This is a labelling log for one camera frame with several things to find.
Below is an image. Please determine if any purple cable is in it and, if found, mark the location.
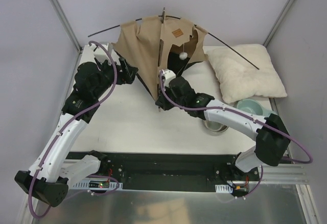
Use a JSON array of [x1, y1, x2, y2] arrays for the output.
[[158, 70, 314, 202], [27, 40, 121, 218]]

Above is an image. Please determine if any white pompom toy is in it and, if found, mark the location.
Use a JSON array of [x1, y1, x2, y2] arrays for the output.
[[179, 52, 188, 60]]

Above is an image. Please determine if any steel pet bowl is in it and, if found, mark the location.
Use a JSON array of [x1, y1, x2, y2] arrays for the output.
[[203, 120, 229, 135]]

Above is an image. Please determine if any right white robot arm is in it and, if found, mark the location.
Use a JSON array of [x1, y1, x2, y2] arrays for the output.
[[155, 69, 290, 181]]

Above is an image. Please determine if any cream white pillow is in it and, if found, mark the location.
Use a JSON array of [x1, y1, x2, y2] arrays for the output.
[[206, 44, 287, 104]]

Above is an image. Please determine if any green double pet bowl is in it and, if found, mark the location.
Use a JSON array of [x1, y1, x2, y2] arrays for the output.
[[236, 99, 277, 117]]

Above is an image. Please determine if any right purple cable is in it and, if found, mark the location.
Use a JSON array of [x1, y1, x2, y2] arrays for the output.
[[158, 70, 314, 202]]

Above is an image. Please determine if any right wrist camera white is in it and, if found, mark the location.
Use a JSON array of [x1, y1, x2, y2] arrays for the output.
[[159, 69, 176, 87]]

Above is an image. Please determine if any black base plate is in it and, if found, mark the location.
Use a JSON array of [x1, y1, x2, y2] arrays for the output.
[[66, 151, 264, 191]]

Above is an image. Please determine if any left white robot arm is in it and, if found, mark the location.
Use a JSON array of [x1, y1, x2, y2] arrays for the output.
[[15, 57, 138, 207]]

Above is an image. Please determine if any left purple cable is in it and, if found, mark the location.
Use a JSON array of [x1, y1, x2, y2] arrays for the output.
[[27, 40, 121, 218]]

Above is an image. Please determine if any beige fabric pet tent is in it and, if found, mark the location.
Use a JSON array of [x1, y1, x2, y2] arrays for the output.
[[113, 15, 208, 100]]

